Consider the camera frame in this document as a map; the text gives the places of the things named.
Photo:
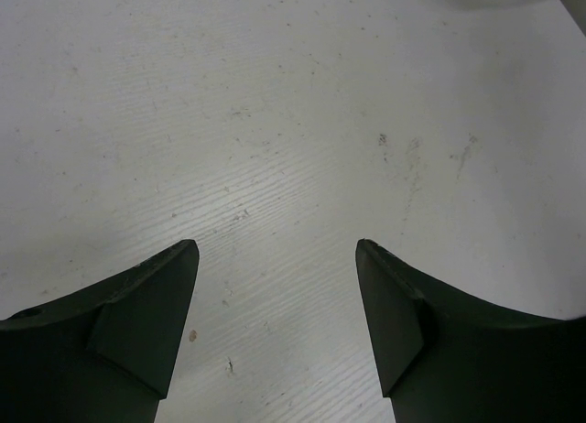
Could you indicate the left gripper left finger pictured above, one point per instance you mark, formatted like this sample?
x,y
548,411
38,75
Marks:
x,y
104,353

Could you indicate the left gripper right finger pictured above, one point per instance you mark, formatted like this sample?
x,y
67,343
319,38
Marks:
x,y
443,355

